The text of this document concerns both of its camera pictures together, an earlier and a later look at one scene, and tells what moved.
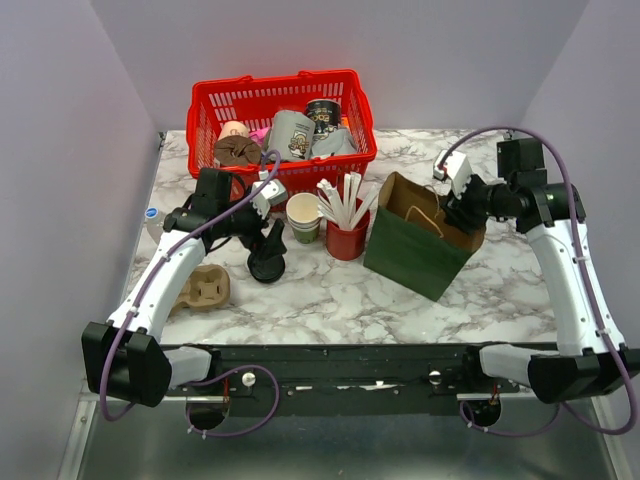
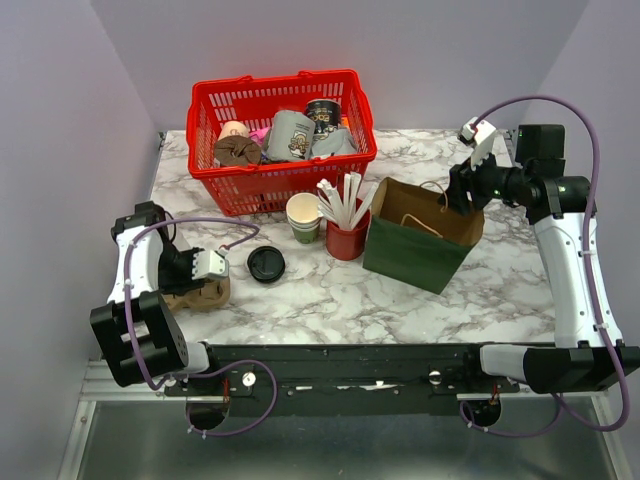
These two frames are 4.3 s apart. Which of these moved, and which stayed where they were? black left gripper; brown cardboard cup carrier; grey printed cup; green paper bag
Moved: black left gripper
Stayed: grey printed cup; green paper bag; brown cardboard cup carrier
